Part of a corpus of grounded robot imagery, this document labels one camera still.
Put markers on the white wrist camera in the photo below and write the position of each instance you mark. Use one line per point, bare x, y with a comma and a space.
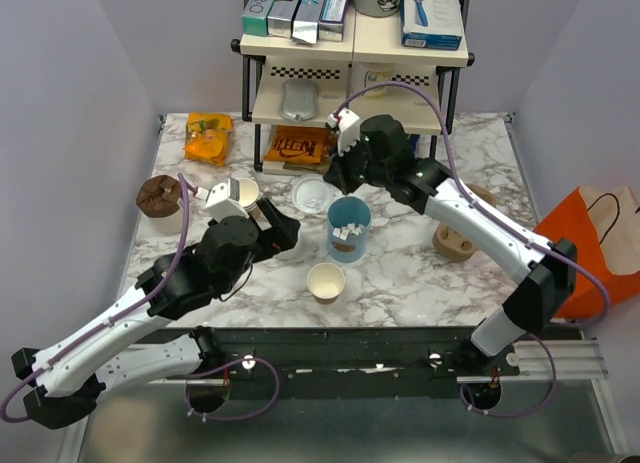
346, 124
222, 200

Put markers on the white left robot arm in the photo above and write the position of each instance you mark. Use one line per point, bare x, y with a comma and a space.
68, 379

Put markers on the silver blue toothpaste box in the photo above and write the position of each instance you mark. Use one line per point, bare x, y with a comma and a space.
306, 22

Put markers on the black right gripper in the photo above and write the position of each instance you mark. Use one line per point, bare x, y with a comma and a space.
336, 172

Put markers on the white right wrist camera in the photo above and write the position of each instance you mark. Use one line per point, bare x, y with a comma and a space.
346, 124

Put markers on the blue doritos bag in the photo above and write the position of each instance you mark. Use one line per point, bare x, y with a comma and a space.
413, 140

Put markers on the single kraft paper cup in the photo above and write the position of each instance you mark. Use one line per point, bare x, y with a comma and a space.
326, 282

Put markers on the silver grey sponge pouch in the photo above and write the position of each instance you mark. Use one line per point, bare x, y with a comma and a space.
299, 101

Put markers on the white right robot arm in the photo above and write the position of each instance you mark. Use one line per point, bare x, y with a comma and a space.
376, 152

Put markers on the blue razor package box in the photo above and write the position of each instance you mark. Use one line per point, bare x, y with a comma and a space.
431, 24

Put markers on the white yellow printed cup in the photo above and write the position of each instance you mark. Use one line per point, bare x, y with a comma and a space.
365, 74

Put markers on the brown topped white container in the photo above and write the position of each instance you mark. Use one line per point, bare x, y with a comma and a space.
160, 201

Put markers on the orange kettle chips bag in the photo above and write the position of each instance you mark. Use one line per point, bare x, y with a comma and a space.
298, 145

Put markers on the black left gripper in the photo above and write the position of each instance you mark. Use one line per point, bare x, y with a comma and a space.
281, 236

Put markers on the teal toothpaste box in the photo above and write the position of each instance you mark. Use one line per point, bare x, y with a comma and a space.
255, 15

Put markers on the brown pulp cup carrier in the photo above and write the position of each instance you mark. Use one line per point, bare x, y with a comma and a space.
451, 244

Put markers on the orange paper bag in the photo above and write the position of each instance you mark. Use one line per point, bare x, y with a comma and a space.
604, 226

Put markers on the blue cylindrical sugar container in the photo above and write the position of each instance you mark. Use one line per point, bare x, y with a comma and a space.
348, 223

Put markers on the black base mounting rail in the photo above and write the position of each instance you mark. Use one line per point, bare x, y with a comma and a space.
350, 363

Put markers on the orange yellow snack bag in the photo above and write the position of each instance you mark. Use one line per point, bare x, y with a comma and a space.
208, 138

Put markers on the single white cup lid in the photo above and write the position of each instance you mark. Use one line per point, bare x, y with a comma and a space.
311, 194

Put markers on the kraft paper cup stack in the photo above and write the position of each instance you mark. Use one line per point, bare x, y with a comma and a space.
249, 193

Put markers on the purple white toothpaste box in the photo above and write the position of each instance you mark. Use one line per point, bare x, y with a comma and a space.
332, 20

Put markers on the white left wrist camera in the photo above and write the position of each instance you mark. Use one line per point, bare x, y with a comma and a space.
222, 200

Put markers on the brown cookie snack bag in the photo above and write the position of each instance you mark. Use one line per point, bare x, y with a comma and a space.
303, 169

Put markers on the cream black shelf rack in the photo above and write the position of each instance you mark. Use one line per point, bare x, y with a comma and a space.
269, 62

